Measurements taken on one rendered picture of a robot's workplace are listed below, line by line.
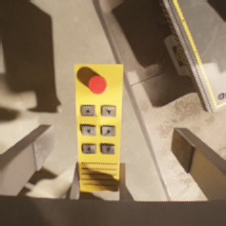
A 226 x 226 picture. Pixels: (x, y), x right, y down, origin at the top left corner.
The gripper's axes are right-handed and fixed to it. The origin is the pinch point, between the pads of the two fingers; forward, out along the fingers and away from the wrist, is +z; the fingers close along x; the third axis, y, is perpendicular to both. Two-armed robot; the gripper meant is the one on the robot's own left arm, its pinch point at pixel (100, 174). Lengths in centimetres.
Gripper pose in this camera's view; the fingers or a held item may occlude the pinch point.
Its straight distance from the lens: 34.3
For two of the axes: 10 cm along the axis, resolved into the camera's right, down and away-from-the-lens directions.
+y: -0.1, 7.0, 7.1
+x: 10.0, 0.2, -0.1
